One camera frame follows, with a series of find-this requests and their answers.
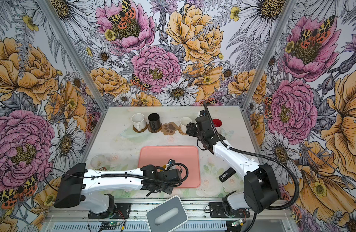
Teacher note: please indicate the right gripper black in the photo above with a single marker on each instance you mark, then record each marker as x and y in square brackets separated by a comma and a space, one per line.
[190, 129]

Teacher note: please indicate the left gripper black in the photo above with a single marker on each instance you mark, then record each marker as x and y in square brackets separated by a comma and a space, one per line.
[168, 189]

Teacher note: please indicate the red inside white mug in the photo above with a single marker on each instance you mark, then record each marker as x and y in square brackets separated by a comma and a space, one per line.
[217, 123]

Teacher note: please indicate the black mug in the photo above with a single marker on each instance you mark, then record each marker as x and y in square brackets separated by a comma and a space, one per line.
[154, 121]

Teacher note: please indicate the dark brown round wooden coaster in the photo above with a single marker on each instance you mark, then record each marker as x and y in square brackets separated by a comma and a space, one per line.
[154, 131]

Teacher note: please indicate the light brown round wooden coaster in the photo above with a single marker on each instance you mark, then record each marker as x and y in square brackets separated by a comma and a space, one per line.
[137, 131]

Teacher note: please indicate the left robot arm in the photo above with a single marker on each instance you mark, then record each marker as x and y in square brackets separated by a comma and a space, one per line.
[83, 187]

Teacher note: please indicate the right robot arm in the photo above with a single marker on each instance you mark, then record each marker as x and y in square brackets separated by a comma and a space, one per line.
[260, 188]

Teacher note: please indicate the woven rattan round coaster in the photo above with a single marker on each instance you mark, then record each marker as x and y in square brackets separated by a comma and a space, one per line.
[181, 132]

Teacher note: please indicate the paw shaped wooden coaster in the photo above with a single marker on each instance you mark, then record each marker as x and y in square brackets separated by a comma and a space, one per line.
[169, 128]

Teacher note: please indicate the pink rectangular tray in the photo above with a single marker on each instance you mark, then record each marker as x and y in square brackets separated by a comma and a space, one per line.
[187, 155]

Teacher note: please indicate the white grey box device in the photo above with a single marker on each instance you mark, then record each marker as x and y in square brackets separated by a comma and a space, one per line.
[167, 216]

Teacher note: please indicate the black handheld device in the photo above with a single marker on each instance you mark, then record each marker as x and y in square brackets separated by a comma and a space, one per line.
[227, 174]

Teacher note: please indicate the clear glass bowl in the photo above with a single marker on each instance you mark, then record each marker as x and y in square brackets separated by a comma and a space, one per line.
[100, 162]

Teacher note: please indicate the small green circuit board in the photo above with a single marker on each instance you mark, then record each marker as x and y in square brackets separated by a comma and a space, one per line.
[109, 226]

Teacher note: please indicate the right small circuit board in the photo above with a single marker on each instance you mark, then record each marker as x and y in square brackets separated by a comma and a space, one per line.
[237, 223]

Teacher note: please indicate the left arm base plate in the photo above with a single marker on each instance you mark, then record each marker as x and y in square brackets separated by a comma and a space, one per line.
[121, 211]

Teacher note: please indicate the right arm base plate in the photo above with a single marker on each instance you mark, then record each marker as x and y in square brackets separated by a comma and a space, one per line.
[220, 210]

